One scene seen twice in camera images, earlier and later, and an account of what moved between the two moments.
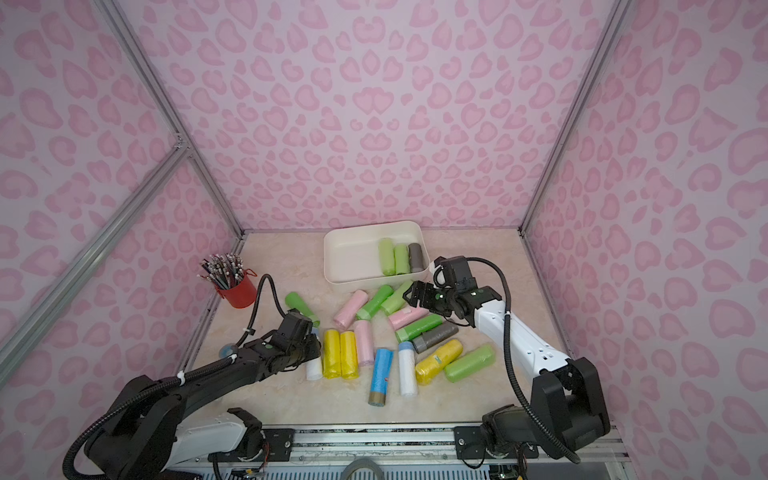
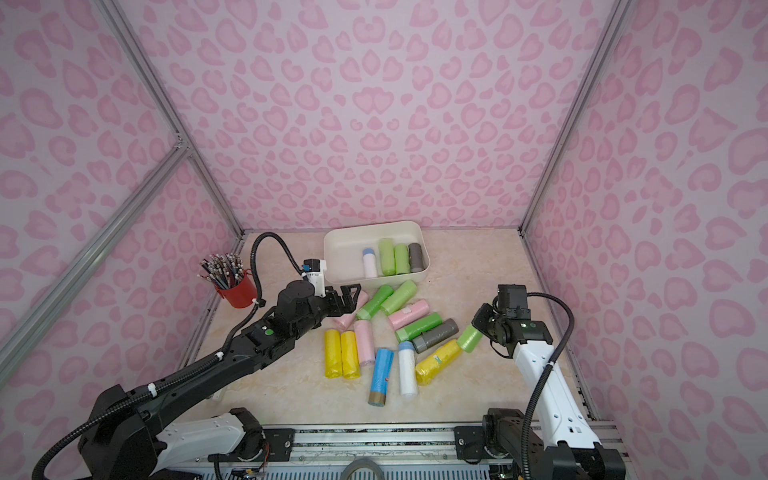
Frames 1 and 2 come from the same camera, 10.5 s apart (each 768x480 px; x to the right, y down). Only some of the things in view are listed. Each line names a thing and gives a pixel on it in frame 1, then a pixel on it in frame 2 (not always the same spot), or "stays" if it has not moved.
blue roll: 381,370 stays
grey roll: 415,257 stays
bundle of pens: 224,270 stays
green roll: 469,364 -> 468,338
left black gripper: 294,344 -> 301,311
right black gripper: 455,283 -> 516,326
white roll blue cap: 407,368 stays
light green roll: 396,300 stays
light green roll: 387,257 stays
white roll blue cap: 314,370 -> 369,263
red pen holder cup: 243,294 stays
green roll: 401,255 stays
